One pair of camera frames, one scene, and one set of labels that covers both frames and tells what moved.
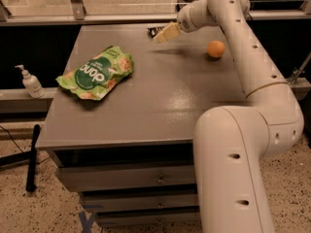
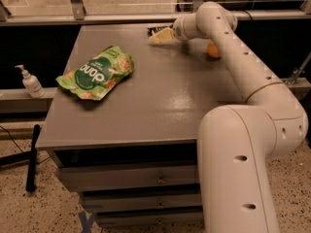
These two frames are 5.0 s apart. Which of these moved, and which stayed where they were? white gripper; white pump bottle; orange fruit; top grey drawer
Moved: white gripper
Stayed: white pump bottle; orange fruit; top grey drawer
